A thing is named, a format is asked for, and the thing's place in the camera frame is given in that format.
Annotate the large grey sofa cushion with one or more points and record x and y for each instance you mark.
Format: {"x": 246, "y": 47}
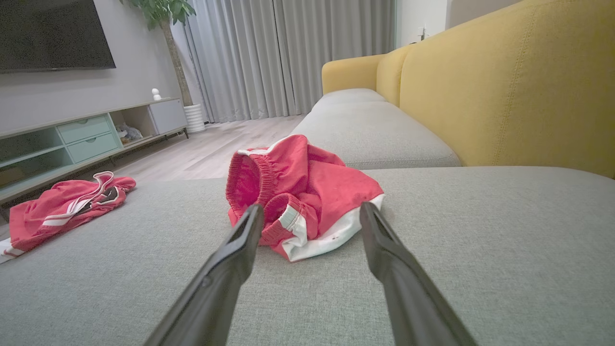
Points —
{"x": 480, "y": 250}

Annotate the grey sofa seat cushion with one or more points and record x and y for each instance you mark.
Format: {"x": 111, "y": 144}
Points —
{"x": 375, "y": 134}
{"x": 348, "y": 96}

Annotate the green indoor tree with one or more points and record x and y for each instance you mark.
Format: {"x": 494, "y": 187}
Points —
{"x": 175, "y": 62}

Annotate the yellow sofa frame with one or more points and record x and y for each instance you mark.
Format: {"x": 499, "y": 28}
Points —
{"x": 504, "y": 86}

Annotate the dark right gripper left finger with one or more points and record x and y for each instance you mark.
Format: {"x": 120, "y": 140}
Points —
{"x": 216, "y": 298}

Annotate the small white figurine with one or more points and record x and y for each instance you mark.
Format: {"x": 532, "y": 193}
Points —
{"x": 155, "y": 94}

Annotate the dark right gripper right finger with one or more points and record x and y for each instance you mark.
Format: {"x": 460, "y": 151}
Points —
{"x": 408, "y": 302}

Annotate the black flat television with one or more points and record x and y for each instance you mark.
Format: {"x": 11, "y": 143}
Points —
{"x": 48, "y": 33}

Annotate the pale green TV cabinet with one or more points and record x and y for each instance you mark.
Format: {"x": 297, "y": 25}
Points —
{"x": 86, "y": 129}

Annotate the grey plush toy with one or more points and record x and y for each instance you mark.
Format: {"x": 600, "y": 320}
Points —
{"x": 129, "y": 132}

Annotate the white ribbed plant pot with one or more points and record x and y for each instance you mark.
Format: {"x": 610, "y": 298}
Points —
{"x": 194, "y": 119}

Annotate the red basketball jersey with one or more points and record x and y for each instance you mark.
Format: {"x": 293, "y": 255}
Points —
{"x": 53, "y": 211}

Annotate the grey pleated curtain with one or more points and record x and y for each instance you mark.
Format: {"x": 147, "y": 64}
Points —
{"x": 288, "y": 53}

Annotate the red shorts white band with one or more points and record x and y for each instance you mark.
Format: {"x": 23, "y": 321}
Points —
{"x": 312, "y": 182}

